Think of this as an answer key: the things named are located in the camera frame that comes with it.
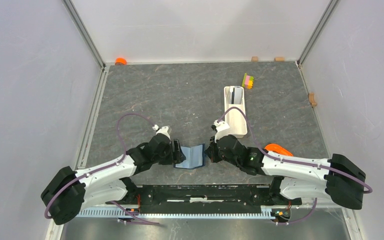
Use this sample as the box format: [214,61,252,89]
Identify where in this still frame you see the orange round cap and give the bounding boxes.
[114,57,127,65]

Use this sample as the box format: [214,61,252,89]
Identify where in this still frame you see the curved wooden piece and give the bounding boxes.
[308,92,318,108]

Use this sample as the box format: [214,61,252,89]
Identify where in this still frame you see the wooden block right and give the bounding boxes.
[274,56,285,62]

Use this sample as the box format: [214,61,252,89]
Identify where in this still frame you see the colourful toy block stack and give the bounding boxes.
[241,73,255,89]

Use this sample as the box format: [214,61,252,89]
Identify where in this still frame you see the white cable comb rail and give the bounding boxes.
[76,206,275,220]

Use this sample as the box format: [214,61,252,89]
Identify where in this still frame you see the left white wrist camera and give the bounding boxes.
[152,124,172,140]

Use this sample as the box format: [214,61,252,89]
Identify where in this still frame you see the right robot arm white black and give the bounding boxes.
[204,134,368,210]

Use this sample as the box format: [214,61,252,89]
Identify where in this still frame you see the white plastic tray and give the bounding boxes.
[223,86,248,139]

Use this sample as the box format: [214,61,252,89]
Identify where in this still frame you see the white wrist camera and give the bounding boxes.
[152,124,172,140]
[211,120,231,142]

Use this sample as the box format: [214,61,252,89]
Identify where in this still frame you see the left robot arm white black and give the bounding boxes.
[40,133,186,225]

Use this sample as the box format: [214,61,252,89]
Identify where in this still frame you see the wooden block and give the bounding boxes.
[274,56,285,62]
[251,56,259,62]

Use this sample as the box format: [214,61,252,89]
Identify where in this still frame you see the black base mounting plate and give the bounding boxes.
[117,184,302,214]

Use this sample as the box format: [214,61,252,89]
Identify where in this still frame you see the blue card holder wallet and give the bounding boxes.
[173,143,206,170]

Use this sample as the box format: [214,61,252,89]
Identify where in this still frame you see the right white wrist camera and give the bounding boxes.
[211,120,231,142]

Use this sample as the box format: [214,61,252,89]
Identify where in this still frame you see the orange plastic ring toy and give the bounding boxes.
[264,143,294,157]

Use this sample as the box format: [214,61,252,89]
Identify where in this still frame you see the wooden block left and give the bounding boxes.
[251,56,259,62]

